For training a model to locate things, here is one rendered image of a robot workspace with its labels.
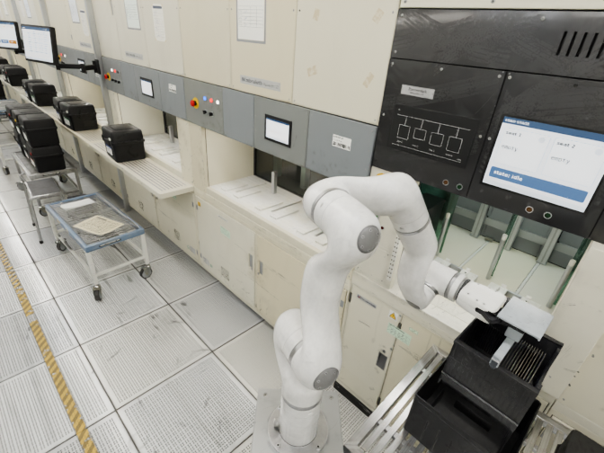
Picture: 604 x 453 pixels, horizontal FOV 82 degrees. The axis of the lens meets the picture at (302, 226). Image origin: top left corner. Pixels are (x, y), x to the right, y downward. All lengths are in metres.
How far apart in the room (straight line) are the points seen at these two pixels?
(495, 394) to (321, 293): 0.53
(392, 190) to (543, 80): 0.60
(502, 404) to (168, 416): 1.69
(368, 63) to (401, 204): 0.78
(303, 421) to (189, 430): 1.15
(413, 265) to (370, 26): 0.89
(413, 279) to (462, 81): 0.66
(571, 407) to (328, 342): 0.95
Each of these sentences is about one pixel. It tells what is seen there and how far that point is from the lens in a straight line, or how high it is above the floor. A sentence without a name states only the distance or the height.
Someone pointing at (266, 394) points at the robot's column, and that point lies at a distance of 1.33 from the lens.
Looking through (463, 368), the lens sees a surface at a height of 1.10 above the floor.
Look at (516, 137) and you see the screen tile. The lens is 1.24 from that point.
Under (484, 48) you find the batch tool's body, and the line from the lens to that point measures 1.27.
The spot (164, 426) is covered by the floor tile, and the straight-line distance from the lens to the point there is 2.23.
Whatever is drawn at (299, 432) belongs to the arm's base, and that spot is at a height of 0.84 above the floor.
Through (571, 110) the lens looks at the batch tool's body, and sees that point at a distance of 1.21.
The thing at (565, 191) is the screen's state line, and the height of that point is 1.51.
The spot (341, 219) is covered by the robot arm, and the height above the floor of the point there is 1.54.
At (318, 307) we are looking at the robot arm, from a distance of 0.82.
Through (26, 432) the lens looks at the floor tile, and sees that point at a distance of 2.47.
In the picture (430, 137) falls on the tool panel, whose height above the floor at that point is 1.57.
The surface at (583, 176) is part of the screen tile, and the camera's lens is 1.23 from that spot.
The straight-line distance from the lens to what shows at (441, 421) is 1.21.
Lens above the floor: 1.85
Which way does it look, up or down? 29 degrees down
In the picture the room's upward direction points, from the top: 5 degrees clockwise
